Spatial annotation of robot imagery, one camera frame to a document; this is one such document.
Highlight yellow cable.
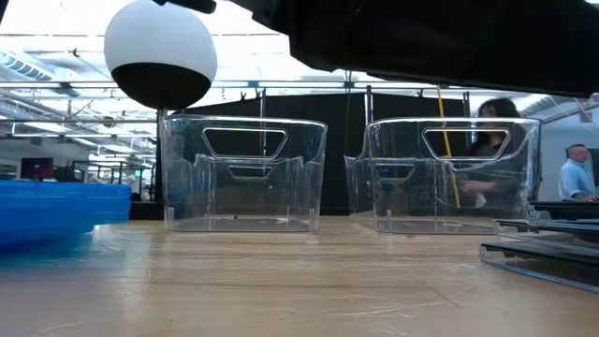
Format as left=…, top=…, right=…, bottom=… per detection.
left=436, top=86, right=462, bottom=210

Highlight grey ceiling air duct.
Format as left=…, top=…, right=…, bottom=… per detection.
left=0, top=48, right=58, bottom=83

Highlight clear lids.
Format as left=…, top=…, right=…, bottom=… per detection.
left=479, top=241, right=599, bottom=295

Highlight black backdrop curtain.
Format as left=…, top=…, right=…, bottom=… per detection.
left=170, top=92, right=472, bottom=217

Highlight person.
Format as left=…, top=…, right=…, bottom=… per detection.
left=456, top=96, right=528, bottom=210
left=558, top=143, right=599, bottom=202

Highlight black background workstation frame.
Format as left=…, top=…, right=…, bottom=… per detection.
left=52, top=159, right=156, bottom=203

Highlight red-screen monitor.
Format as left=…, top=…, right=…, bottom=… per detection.
left=20, top=156, right=55, bottom=182

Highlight white globe lamp black base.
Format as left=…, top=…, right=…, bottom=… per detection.
left=103, top=0, right=219, bottom=221

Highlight black jewel case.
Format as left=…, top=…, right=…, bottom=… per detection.
left=528, top=200, right=599, bottom=222
left=493, top=218, right=599, bottom=244

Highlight clear plastic bin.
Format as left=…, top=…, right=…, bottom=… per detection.
left=343, top=116, right=543, bottom=236
left=158, top=114, right=329, bottom=234

